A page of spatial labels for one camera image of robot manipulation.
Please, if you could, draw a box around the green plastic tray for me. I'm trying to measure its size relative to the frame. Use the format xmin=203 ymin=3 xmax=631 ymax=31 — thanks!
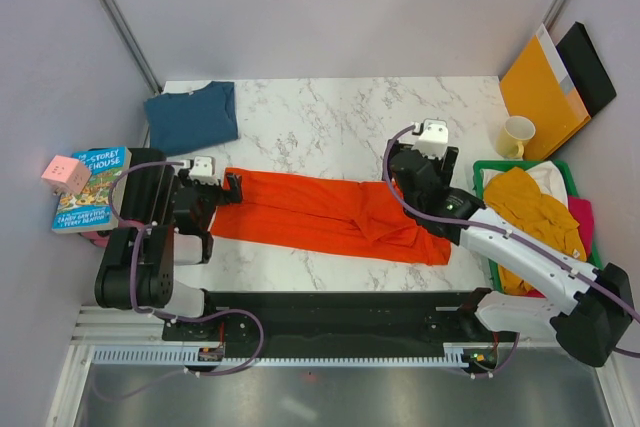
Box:
xmin=473 ymin=160 xmax=604 ymax=269

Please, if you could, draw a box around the white t-shirt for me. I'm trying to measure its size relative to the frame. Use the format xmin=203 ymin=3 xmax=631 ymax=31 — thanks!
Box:
xmin=480 ymin=161 xmax=568 ymax=206

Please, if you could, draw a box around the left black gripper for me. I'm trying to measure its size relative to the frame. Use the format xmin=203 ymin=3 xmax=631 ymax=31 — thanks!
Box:
xmin=179 ymin=169 xmax=243 ymax=231

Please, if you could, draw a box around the pink cube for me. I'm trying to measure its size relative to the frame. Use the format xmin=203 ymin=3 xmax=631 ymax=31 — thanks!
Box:
xmin=41 ymin=155 xmax=91 ymax=195

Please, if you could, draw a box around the blue treehouse book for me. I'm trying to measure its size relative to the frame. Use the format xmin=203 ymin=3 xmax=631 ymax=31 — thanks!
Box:
xmin=52 ymin=146 xmax=132 ymax=234

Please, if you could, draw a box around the black flat box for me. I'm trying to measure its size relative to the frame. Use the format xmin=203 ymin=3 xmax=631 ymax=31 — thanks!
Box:
xmin=556 ymin=22 xmax=617 ymax=117

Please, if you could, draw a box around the orange t-shirt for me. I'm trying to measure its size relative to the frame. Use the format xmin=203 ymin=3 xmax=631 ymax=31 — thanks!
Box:
xmin=211 ymin=168 xmax=451 ymax=266

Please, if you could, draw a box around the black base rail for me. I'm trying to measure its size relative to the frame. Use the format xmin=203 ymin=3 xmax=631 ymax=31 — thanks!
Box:
xmin=162 ymin=292 xmax=515 ymax=357

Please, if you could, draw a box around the folded blue t-shirt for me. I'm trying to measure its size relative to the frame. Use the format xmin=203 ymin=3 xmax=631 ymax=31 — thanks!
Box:
xmin=144 ymin=81 xmax=239 ymax=156

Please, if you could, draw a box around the magenta t-shirt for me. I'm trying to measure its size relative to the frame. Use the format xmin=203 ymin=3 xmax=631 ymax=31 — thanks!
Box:
xmin=568 ymin=196 xmax=595 ymax=256

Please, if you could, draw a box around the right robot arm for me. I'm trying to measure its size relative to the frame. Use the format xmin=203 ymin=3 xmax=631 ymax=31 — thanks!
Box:
xmin=383 ymin=138 xmax=639 ymax=367

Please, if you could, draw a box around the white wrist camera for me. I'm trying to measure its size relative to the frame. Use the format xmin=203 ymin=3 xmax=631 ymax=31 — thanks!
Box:
xmin=180 ymin=156 xmax=218 ymax=185
xmin=412 ymin=119 xmax=449 ymax=159

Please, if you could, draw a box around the yellow mug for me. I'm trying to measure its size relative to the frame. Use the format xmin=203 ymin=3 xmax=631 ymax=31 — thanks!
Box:
xmin=495 ymin=116 xmax=536 ymax=159

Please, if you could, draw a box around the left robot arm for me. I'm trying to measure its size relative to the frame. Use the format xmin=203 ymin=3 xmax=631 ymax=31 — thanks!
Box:
xmin=94 ymin=167 xmax=243 ymax=340

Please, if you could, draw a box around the black pink roller organizer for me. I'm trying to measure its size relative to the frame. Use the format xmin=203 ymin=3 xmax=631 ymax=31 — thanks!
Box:
xmin=78 ymin=148 xmax=174 ymax=248

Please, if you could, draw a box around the mustard yellow t-shirt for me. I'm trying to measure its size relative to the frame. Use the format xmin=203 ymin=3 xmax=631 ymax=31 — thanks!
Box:
xmin=484 ymin=166 xmax=588 ymax=296

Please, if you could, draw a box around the white slotted cable duct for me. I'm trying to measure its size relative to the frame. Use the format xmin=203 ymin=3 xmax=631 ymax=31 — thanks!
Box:
xmin=91 ymin=343 xmax=469 ymax=368

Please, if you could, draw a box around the orange folder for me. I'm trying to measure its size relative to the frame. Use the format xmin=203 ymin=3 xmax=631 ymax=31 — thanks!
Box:
xmin=500 ymin=25 xmax=591 ymax=161

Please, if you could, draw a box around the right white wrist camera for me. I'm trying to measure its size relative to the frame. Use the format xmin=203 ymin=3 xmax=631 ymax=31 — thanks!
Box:
xmin=412 ymin=119 xmax=449 ymax=159

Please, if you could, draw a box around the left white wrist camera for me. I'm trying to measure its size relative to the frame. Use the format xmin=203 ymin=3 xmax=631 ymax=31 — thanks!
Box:
xmin=180 ymin=156 xmax=218 ymax=185

